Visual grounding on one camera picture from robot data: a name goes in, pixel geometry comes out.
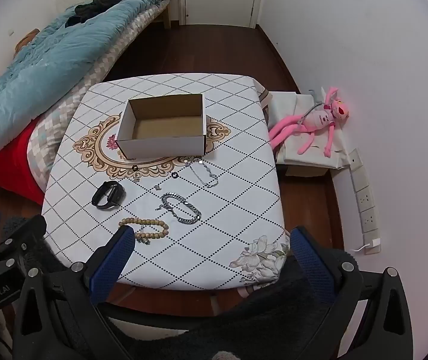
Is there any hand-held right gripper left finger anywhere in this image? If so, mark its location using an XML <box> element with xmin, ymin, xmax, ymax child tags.
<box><xmin>13</xmin><ymin>226</ymin><xmax>137</xmax><ymax>360</ymax></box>

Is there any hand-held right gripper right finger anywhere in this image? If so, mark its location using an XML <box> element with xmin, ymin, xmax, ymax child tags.
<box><xmin>290</xmin><ymin>226</ymin><xmax>414</xmax><ymax>360</ymax></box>

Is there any small silver pendant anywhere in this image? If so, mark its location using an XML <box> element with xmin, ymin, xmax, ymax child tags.
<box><xmin>135</xmin><ymin>227</ymin><xmax>153</xmax><ymax>247</ymax></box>

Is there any wooden bead bracelet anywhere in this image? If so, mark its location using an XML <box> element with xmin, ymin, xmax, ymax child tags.
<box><xmin>118</xmin><ymin>217</ymin><xmax>170</xmax><ymax>241</ymax></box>

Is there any black smart band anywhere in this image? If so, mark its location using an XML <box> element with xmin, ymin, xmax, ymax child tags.
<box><xmin>91</xmin><ymin>181</ymin><xmax>126</xmax><ymax>209</ymax></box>

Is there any thick silver chain bracelet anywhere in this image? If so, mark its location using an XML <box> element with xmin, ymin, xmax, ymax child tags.
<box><xmin>158</xmin><ymin>192</ymin><xmax>202</xmax><ymax>225</ymax></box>

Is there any cardboard box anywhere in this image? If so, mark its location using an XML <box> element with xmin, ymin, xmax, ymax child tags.
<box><xmin>116</xmin><ymin>93</ymin><xmax>206</xmax><ymax>158</ymax></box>

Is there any thin silver chain bracelet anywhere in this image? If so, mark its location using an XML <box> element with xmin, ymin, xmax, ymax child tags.
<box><xmin>184</xmin><ymin>159</ymin><xmax>219</xmax><ymax>189</ymax></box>

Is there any red cloth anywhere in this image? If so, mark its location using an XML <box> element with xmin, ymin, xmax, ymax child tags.
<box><xmin>0</xmin><ymin>122</ymin><xmax>46</xmax><ymax>206</ymax></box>

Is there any dark fleece clothing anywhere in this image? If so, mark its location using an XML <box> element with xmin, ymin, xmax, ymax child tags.
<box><xmin>105</xmin><ymin>247</ymin><xmax>359</xmax><ymax>360</ymax></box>

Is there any diamond patterned tablecloth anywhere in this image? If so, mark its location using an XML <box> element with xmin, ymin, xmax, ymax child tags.
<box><xmin>41</xmin><ymin>73</ymin><xmax>287</xmax><ymax>291</ymax></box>

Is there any pink plush toy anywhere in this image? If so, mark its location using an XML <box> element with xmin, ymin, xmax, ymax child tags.
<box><xmin>269</xmin><ymin>86</ymin><xmax>350</xmax><ymax>158</ymax></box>

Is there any light blue quilt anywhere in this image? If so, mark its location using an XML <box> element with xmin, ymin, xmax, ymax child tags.
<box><xmin>0</xmin><ymin>0</ymin><xmax>180</xmax><ymax>165</ymax></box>

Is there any brown object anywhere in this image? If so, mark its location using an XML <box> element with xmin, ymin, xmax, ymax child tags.
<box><xmin>15</xmin><ymin>29</ymin><xmax>40</xmax><ymax>54</ymax></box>

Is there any black clothing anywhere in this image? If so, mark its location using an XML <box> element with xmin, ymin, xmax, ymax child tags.
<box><xmin>65</xmin><ymin>0</ymin><xmax>128</xmax><ymax>29</ymax></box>

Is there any white charger plug with cable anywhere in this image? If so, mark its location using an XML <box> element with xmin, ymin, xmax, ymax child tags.
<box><xmin>351</xmin><ymin>238</ymin><xmax>382</xmax><ymax>253</ymax></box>

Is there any white wall socket strip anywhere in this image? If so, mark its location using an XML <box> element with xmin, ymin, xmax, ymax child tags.
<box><xmin>349</xmin><ymin>149</ymin><xmax>381</xmax><ymax>248</ymax></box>

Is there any grey wire hanger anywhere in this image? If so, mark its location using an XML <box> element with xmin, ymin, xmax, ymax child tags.
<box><xmin>298</xmin><ymin>88</ymin><xmax>327</xmax><ymax>124</ymax></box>

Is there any wooden bed frame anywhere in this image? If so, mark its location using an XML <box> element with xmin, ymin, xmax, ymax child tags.
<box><xmin>150</xmin><ymin>0</ymin><xmax>172</xmax><ymax>29</ymax></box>

